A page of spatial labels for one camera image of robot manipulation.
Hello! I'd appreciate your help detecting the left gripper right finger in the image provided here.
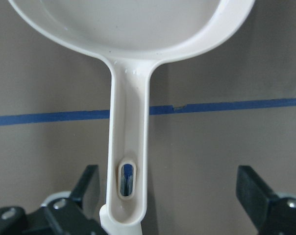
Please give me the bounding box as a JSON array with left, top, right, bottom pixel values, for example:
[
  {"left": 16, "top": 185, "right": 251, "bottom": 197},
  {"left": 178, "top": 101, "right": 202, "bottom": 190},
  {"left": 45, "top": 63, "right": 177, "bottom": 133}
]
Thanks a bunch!
[{"left": 236, "top": 165, "right": 296, "bottom": 235}]

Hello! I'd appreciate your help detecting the beige plastic dustpan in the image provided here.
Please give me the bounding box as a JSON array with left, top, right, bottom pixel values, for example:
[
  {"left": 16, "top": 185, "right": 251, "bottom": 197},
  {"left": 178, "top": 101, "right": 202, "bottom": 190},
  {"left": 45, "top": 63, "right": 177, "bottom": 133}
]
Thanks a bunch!
[{"left": 10, "top": 0, "right": 254, "bottom": 235}]

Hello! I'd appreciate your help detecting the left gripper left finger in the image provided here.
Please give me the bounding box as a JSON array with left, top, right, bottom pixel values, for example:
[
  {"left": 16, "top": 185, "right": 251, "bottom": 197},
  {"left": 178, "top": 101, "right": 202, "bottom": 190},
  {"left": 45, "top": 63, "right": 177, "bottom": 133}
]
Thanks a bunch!
[{"left": 44, "top": 165, "right": 100, "bottom": 235}]

